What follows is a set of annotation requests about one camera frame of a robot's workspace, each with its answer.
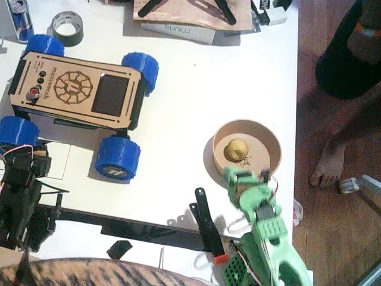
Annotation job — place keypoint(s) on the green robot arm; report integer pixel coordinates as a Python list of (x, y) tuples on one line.
[(279, 253)]

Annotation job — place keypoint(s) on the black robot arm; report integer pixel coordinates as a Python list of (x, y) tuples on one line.
[(16, 202)]

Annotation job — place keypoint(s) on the black perforated arm base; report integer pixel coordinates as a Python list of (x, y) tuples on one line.
[(40, 229)]

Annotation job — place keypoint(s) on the dark green perforated arm base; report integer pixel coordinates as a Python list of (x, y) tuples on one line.
[(233, 268)]

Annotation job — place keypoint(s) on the brown paper bowl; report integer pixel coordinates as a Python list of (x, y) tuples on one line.
[(260, 146)]

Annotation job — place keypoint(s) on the white paper sheet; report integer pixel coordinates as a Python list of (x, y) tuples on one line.
[(61, 161)]

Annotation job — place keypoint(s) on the blue rover wheel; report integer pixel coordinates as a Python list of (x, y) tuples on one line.
[(18, 131), (44, 44), (143, 70), (119, 158)]

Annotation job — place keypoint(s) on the black clamp with red tip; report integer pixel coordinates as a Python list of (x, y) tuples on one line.
[(209, 229)]

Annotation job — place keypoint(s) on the white red plastic bag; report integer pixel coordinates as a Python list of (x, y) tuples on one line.
[(298, 213)]

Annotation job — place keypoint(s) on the long black bar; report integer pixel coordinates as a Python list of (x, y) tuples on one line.
[(89, 219)]

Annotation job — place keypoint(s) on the white tape roll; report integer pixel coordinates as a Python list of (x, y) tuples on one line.
[(349, 185)]

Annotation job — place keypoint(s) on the black tape scrap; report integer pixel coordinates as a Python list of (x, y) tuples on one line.
[(119, 249)]

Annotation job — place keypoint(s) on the striped brown fabric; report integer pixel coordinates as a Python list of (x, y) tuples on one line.
[(89, 272)]

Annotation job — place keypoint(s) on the bare lower leg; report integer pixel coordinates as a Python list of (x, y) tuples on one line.
[(351, 125)]

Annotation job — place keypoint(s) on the pale grey bar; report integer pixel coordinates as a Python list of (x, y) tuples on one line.
[(370, 182)]

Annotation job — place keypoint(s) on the blue silver drink can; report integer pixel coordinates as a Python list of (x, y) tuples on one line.
[(22, 25)]

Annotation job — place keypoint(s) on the white Sunlu box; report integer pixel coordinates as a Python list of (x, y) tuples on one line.
[(178, 31)]

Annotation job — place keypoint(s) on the black clamp jaw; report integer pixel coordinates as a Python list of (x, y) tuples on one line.
[(226, 13), (149, 8)]

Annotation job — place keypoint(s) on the brown wooden board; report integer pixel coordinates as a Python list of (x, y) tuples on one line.
[(184, 16)]

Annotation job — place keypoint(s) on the small white box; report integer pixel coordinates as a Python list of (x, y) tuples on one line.
[(276, 17)]

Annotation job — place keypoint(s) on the black printed box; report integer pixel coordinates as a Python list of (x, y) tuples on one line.
[(264, 4)]

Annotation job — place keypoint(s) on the black angular object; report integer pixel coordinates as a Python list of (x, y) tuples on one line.
[(282, 4)]

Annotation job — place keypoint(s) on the orange white band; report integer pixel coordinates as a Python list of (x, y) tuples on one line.
[(369, 29)]

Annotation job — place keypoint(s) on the grey metal bracket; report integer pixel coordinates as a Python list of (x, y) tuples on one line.
[(180, 222)]

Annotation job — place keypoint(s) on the grey duct tape roll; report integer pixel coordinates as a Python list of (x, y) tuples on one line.
[(74, 38)]

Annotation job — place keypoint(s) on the pale grey frame edge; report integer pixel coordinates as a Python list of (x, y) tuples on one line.
[(372, 275)]

